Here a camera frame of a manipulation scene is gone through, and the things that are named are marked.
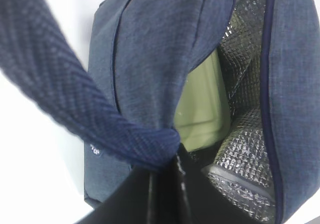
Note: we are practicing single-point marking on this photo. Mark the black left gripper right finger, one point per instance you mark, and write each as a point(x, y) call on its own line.
point(215, 195)

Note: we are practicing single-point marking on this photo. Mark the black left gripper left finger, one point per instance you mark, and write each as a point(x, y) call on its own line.
point(145, 197)

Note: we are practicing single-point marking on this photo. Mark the green lid glass container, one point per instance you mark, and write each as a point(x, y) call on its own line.
point(203, 115)

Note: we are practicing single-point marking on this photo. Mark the dark blue lunch bag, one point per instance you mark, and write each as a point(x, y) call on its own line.
point(140, 55)

